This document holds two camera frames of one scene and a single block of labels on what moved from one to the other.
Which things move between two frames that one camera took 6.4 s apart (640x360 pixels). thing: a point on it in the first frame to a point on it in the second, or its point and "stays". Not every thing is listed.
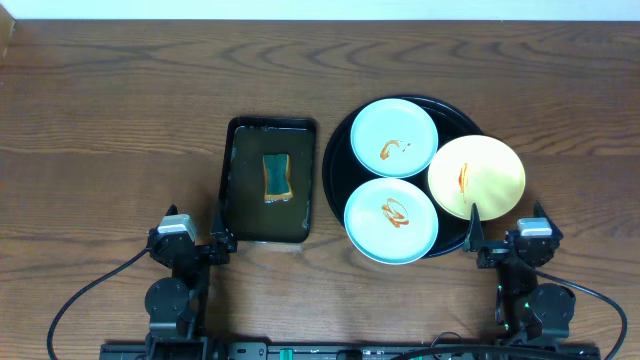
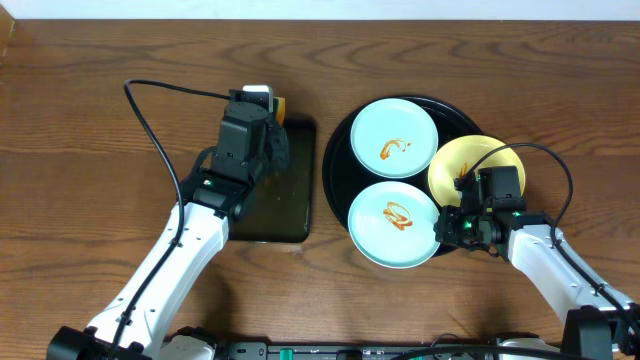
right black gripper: (503, 252) to (445, 228)
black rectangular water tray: (246, 214) stays
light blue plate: (392, 221) stays
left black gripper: (198, 251) to (279, 148)
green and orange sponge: (277, 172) to (279, 108)
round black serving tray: (342, 174) stays
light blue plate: (394, 138) stays
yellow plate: (476, 169) stays
